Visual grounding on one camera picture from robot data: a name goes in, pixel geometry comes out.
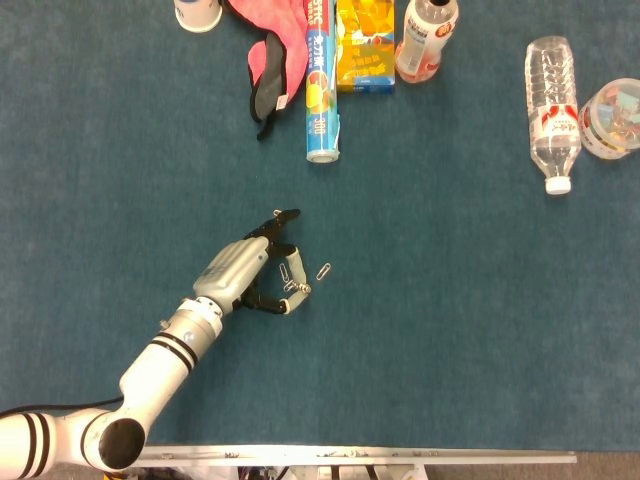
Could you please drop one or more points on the silver metal bead chain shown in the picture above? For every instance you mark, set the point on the silver metal bead chain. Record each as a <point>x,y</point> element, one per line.
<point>303,288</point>

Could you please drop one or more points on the white paper cup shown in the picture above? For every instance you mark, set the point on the white paper cup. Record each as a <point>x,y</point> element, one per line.
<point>197,12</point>

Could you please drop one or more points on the yellow and blue carton box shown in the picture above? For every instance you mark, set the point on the yellow and blue carton box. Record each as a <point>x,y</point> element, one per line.
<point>365,50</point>

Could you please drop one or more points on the aluminium table edge rail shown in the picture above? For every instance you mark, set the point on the aluminium table edge rail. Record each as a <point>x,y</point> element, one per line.
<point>350,455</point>

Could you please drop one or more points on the clear water bottle white cap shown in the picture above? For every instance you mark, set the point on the clear water bottle white cap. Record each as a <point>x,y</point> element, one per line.
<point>552,100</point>

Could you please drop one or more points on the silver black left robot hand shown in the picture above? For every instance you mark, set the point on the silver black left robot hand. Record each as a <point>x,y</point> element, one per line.
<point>230,270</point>

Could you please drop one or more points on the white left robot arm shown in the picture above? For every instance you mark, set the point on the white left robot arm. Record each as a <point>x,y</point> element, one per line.
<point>160,365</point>

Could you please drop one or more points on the blue plastic wrap roll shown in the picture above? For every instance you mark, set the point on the blue plastic wrap roll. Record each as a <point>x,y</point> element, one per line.
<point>322,100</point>

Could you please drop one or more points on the pink and grey plush mask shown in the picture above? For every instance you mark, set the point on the pink and grey plush mask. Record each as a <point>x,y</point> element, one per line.
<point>287,45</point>

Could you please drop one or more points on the blue felt table cloth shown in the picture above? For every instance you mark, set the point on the blue felt table cloth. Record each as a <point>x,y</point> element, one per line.
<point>400,300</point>

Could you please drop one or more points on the clear tub of binder clips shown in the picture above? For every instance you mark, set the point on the clear tub of binder clips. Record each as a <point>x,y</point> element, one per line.
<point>612,120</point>

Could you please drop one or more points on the pink drink bottle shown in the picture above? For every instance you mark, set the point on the pink drink bottle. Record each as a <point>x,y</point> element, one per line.
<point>425,40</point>

